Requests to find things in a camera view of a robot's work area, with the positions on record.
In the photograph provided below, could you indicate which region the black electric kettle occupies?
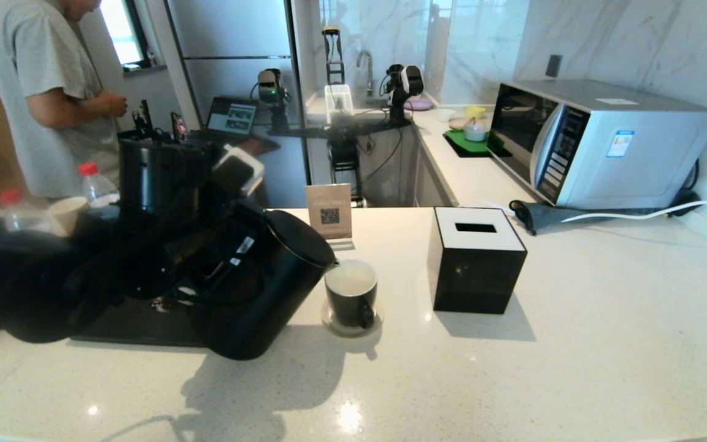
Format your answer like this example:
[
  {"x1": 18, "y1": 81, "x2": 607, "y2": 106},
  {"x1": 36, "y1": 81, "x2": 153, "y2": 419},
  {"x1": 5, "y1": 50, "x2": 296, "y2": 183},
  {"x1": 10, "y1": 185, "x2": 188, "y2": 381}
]
[{"x1": 191, "y1": 207, "x2": 339, "y2": 362}]

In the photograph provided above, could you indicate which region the black serving tray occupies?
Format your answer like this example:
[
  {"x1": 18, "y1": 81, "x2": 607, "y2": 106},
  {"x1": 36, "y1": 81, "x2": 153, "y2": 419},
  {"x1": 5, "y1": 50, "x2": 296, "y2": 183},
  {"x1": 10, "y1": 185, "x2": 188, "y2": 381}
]
[{"x1": 71, "y1": 295, "x2": 207, "y2": 347}]

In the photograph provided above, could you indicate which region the QR code acrylic sign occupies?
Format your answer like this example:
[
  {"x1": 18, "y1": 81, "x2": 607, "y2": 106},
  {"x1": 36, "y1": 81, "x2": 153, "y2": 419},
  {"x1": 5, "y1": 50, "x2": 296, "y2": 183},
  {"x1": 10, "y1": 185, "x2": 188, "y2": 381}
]
[{"x1": 306, "y1": 183, "x2": 355, "y2": 251}]

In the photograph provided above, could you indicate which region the clear water bottle red cap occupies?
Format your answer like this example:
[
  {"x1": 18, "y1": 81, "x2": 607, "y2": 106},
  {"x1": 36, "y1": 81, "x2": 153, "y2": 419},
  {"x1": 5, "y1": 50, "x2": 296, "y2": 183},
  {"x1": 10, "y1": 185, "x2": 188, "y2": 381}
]
[
  {"x1": 79, "y1": 162, "x2": 122, "y2": 209},
  {"x1": 0, "y1": 188, "x2": 63, "y2": 237}
]

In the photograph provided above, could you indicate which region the black laptop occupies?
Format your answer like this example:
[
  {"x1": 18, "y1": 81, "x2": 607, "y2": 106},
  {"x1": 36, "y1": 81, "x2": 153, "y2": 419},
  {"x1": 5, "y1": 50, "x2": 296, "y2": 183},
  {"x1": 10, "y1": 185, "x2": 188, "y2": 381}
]
[{"x1": 197, "y1": 96, "x2": 258, "y2": 149}]

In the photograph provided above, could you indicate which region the black desk mounted device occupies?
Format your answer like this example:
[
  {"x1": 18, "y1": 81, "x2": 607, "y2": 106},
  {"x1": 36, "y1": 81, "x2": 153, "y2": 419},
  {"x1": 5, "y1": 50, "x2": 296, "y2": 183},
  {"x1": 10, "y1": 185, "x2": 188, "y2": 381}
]
[{"x1": 131, "y1": 100, "x2": 193, "y2": 143}]

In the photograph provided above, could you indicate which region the brown paper cup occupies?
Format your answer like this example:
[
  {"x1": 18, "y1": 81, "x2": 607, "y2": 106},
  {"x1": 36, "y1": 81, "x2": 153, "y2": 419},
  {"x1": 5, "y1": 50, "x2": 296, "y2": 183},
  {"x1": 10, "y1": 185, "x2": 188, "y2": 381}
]
[{"x1": 47, "y1": 196, "x2": 90, "y2": 237}]

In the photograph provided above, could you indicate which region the black mug white inside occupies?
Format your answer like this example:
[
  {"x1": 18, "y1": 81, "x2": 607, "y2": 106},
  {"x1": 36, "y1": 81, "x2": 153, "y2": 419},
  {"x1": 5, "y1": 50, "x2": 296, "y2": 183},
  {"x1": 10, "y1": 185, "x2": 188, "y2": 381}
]
[{"x1": 325, "y1": 258, "x2": 379, "y2": 328}]

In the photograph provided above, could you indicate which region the black background robot stand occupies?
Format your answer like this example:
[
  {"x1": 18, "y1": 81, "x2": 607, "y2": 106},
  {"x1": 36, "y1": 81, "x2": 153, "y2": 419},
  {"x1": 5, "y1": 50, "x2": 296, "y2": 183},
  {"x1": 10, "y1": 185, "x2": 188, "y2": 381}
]
[{"x1": 271, "y1": 118, "x2": 414, "y2": 208}]

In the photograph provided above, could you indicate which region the black sensor head green light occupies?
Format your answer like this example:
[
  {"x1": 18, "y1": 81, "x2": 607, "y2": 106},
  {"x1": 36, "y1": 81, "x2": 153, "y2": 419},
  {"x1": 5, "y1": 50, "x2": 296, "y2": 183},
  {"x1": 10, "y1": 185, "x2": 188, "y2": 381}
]
[{"x1": 258, "y1": 69, "x2": 290, "y2": 133}]

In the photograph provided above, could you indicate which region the white plastic rack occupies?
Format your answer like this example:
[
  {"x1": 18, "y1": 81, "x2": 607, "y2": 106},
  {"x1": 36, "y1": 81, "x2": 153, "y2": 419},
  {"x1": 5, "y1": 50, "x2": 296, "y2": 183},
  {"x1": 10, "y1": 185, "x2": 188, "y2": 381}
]
[{"x1": 325, "y1": 84, "x2": 354, "y2": 125}]

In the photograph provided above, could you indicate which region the silver refrigerator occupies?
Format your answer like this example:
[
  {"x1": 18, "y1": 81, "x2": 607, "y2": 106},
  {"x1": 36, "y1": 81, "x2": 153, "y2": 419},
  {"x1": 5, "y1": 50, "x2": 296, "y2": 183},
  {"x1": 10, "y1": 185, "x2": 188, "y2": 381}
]
[{"x1": 166, "y1": 0, "x2": 308, "y2": 209}]

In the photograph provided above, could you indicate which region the chrome sink faucet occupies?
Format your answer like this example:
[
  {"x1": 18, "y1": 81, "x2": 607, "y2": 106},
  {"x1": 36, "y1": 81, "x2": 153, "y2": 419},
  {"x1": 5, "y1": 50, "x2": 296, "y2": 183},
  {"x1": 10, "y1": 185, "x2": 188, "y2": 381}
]
[{"x1": 357, "y1": 50, "x2": 374, "y2": 98}]

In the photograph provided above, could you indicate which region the person in grey t-shirt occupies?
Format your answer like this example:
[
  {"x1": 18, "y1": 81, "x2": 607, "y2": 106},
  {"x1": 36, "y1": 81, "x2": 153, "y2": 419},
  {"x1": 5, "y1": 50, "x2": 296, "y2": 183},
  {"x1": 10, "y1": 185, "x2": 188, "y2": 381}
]
[{"x1": 0, "y1": 0, "x2": 128, "y2": 198}]

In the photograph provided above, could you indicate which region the black tissue box white top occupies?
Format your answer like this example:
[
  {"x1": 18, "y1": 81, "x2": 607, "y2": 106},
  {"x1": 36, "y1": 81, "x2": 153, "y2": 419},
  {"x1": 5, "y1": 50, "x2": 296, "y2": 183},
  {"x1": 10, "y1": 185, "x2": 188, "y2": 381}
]
[{"x1": 427, "y1": 207, "x2": 528, "y2": 316}]

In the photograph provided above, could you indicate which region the green mat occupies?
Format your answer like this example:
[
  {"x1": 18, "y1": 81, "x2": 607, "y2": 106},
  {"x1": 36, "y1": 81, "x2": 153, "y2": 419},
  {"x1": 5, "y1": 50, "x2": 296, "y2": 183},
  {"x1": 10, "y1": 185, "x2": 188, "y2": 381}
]
[{"x1": 446, "y1": 129, "x2": 504, "y2": 155}]

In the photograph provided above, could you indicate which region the silver microwave oven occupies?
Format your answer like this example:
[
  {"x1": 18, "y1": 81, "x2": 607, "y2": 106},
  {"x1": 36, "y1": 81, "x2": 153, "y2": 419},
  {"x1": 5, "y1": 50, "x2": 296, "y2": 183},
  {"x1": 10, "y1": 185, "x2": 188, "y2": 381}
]
[{"x1": 489, "y1": 79, "x2": 707, "y2": 211}]

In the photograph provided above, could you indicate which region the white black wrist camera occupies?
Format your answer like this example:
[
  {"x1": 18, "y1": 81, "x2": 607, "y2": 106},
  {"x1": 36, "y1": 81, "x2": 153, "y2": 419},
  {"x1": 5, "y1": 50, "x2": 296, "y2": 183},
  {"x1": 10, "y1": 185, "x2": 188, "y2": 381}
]
[{"x1": 211, "y1": 147, "x2": 266, "y2": 198}]

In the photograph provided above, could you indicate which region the window with dark frame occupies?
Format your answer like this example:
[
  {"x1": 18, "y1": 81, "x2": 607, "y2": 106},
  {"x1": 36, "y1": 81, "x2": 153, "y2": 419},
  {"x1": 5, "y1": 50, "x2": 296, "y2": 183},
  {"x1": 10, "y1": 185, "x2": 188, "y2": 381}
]
[{"x1": 97, "y1": 0, "x2": 152, "y2": 73}]

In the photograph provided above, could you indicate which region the white power cable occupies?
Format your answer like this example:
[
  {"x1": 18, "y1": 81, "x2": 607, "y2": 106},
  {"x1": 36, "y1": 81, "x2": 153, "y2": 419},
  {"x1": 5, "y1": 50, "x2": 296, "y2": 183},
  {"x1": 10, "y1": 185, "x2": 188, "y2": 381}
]
[{"x1": 459, "y1": 189, "x2": 707, "y2": 225}]

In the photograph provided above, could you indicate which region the black power cable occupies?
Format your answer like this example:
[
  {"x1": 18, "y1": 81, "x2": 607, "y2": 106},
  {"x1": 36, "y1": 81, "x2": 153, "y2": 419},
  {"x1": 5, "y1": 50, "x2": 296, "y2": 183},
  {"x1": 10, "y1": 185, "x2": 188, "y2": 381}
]
[{"x1": 666, "y1": 160, "x2": 707, "y2": 212}]

